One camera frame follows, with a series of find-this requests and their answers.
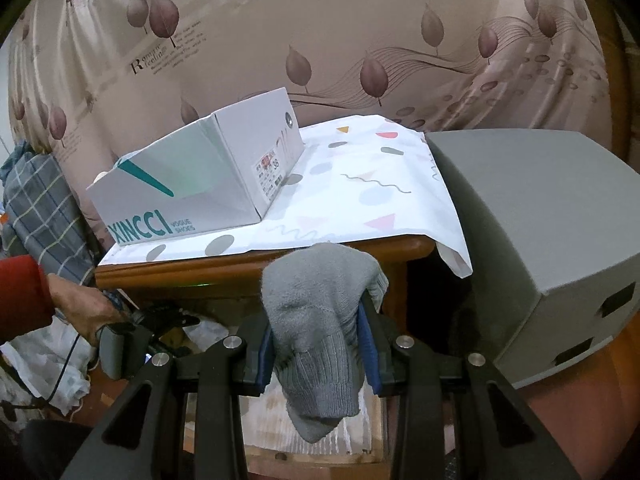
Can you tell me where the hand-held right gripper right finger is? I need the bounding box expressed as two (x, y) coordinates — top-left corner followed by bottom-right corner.
(356, 297), (581, 480)

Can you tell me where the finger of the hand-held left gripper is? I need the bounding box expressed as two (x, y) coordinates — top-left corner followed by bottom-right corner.
(150, 306), (202, 333)

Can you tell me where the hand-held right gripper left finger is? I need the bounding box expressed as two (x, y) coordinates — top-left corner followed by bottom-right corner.
(60, 312), (276, 480)

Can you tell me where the grey knit sock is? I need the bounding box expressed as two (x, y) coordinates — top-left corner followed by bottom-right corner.
(261, 242), (390, 443)

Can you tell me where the person's left hand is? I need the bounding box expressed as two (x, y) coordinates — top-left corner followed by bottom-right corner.
(47, 272), (133, 346)

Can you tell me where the white sock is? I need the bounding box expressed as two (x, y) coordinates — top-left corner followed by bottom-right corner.
(187, 320), (231, 356)

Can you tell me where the dark blue patterned cloth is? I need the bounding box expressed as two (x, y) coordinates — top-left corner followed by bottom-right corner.
(102, 287), (131, 318)

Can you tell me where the white floral cloth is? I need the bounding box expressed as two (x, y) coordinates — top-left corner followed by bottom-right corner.
(0, 317), (101, 416)

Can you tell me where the wooden nightstand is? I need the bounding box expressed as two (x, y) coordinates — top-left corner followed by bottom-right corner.
(95, 237), (436, 341)

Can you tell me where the white shoe box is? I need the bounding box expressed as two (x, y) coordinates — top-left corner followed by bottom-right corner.
(85, 86), (306, 247)

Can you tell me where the white patterned cloth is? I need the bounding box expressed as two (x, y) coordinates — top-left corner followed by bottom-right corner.
(97, 115), (473, 278)

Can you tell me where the grey plaid cloth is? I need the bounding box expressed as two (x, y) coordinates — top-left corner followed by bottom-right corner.
(0, 142), (98, 286)

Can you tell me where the grey box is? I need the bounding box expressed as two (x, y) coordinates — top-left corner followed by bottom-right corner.
(424, 129), (640, 391)

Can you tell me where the leaf print curtain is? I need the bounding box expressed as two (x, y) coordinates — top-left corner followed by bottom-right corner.
(7, 0), (621, 186)

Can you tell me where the black cable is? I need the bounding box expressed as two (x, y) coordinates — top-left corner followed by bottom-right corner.
(0, 332), (83, 411)

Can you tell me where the wooden furniture frame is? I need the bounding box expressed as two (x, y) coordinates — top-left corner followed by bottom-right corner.
(585, 0), (640, 171)

